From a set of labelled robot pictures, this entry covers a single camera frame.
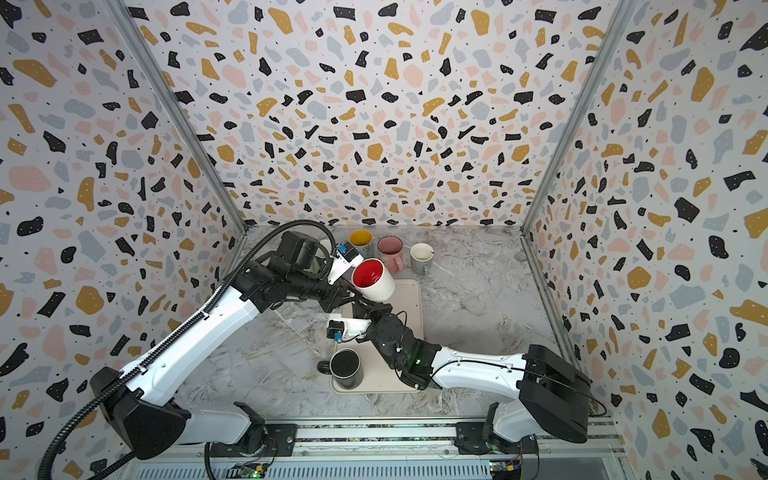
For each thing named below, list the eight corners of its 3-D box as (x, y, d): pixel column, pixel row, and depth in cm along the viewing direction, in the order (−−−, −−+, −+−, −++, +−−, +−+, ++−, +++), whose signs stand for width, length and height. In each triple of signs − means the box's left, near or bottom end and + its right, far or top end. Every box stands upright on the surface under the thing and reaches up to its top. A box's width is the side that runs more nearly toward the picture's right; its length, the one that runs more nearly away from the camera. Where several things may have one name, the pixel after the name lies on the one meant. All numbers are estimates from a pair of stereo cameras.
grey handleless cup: (405, 276, 109) (406, 258, 102) (413, 258, 115) (414, 240, 107) (426, 282, 108) (428, 264, 100) (433, 263, 114) (435, 245, 106)
